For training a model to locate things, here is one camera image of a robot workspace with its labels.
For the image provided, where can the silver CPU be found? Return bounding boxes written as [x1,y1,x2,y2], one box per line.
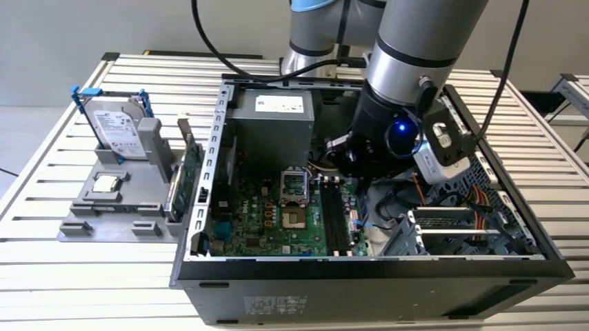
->
[91,174,122,192]

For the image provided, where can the metal slat side table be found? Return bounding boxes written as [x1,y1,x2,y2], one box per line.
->
[547,72,589,152]

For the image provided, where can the black open PC case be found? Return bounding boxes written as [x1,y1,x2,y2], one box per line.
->
[169,72,576,327]

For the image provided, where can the grey power supply unit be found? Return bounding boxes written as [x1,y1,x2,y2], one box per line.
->
[227,88,317,173]

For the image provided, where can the green motherboard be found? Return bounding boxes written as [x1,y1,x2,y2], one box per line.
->
[205,172,372,258]

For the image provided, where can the dark RAM stick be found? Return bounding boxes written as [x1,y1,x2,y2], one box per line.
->
[357,179,370,227]

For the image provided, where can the green graphics card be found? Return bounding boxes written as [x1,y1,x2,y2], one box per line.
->
[163,112,206,221]

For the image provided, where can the red yellow power wires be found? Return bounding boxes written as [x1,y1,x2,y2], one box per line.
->
[464,184,493,211]

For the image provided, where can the black camera cable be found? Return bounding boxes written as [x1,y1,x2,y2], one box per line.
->
[476,0,530,141]
[191,0,369,77]

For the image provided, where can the CPU socket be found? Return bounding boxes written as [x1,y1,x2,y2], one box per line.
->
[281,203,309,230]

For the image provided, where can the metal socket cover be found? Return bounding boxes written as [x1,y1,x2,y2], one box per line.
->
[279,167,310,206]

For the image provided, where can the grey parts rack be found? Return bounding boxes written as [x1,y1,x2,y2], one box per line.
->
[58,117,183,243]

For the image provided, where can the thin orange wire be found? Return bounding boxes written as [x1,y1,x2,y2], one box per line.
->
[412,175,428,208]

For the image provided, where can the blue data cable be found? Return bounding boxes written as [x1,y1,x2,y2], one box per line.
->
[352,219,401,230]

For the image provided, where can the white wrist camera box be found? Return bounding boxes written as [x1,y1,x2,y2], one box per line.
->
[412,109,482,185]

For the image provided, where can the hard disk in blue carrier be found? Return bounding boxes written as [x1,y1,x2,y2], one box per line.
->
[68,83,155,163]

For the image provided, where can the metal disk bay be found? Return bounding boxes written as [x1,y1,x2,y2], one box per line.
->
[381,206,502,256]

